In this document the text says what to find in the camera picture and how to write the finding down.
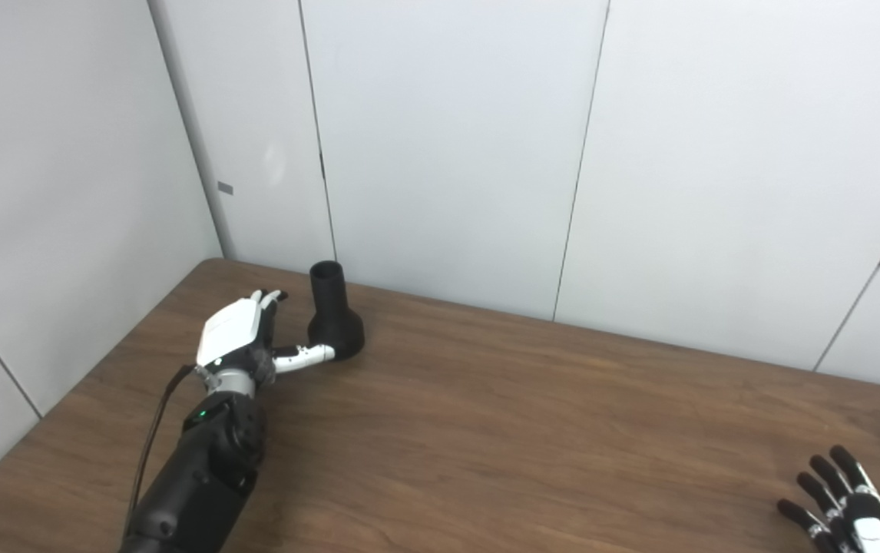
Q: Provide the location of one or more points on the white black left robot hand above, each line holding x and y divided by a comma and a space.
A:
229, 330

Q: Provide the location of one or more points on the black funnel-shaped nozzle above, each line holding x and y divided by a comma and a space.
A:
336, 326

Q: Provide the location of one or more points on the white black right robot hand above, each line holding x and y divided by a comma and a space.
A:
862, 522

